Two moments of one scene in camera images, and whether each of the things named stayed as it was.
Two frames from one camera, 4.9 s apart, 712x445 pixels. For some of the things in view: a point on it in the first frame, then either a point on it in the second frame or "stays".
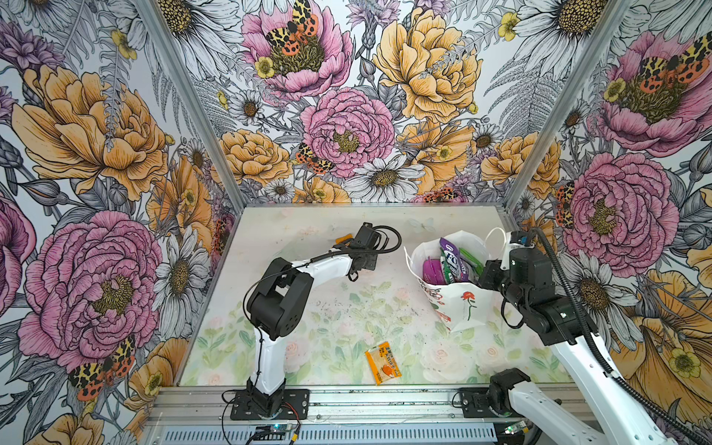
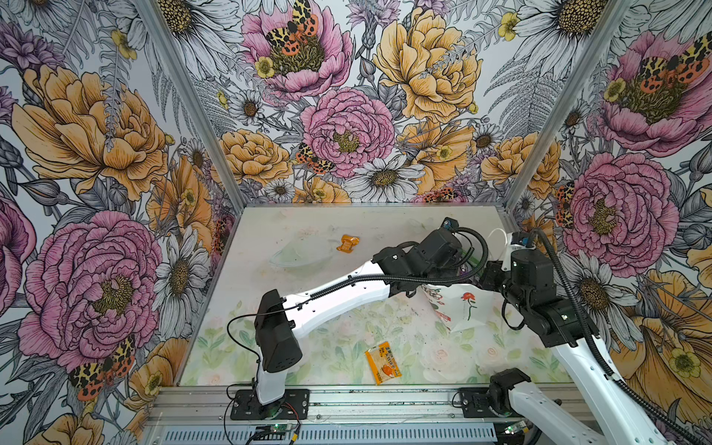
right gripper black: [491, 268] stays
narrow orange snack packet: [382, 362] stays
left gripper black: [371, 260] to [451, 268]
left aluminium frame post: [158, 19] stays
